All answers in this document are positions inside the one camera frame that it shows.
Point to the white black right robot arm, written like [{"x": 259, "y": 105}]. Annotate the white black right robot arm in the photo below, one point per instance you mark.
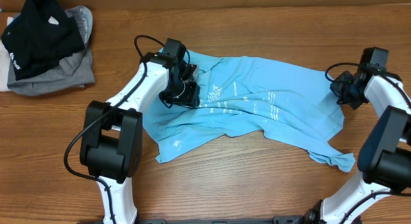
[{"x": 383, "y": 168}]

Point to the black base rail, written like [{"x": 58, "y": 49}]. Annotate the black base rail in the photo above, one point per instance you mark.
[{"x": 274, "y": 220}]

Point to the grey folded shirt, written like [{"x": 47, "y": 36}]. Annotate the grey folded shirt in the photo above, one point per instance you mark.
[{"x": 72, "y": 71}]

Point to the white folded shirt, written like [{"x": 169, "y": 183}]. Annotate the white folded shirt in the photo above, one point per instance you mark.
[{"x": 4, "y": 68}]

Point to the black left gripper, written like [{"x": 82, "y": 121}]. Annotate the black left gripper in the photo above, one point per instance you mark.
[{"x": 190, "y": 97}]

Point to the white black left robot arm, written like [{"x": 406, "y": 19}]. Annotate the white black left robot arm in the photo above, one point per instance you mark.
[{"x": 112, "y": 135}]

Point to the black folded shirt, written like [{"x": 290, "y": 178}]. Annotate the black folded shirt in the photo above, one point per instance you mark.
[{"x": 40, "y": 37}]

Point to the light blue t-shirt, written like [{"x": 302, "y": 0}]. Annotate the light blue t-shirt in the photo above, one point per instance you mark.
[{"x": 240, "y": 95}]

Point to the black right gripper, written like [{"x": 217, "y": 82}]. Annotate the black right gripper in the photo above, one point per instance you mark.
[{"x": 336, "y": 87}]

